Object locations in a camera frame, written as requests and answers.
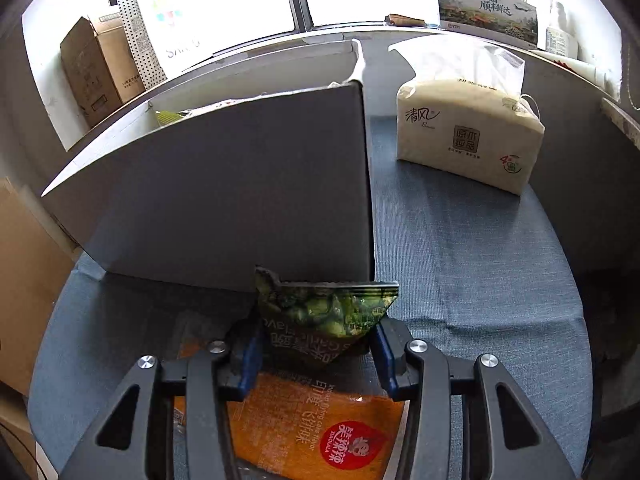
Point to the large tan cardboard box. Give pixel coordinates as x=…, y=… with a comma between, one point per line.
x=30, y=285

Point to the orange snack packet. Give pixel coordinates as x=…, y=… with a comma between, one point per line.
x=300, y=425

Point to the cream tissue pack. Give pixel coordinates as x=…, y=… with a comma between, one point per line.
x=465, y=125

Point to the grey cardboard box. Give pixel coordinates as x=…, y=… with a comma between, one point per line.
x=240, y=185

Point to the blue grey table cloth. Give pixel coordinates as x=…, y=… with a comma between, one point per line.
x=475, y=270

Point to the white bottle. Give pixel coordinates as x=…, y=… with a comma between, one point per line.
x=560, y=35

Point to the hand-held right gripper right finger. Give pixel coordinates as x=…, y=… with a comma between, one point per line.
x=385, y=362

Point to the marble shelf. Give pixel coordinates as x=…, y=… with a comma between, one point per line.
x=625, y=120

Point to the brown cardboard box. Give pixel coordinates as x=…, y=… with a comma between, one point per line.
x=97, y=70

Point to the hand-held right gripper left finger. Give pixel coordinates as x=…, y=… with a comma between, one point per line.
x=248, y=366

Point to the white dotted shopping bag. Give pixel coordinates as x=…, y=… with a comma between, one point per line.
x=160, y=25

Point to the brown crumpled wrapper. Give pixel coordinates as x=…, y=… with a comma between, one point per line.
x=402, y=20

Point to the white tube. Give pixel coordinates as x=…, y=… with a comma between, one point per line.
x=590, y=72

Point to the landscape printed box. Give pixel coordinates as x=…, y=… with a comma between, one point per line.
x=485, y=15

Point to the dark green pea snack packet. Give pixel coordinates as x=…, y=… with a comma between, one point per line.
x=320, y=310

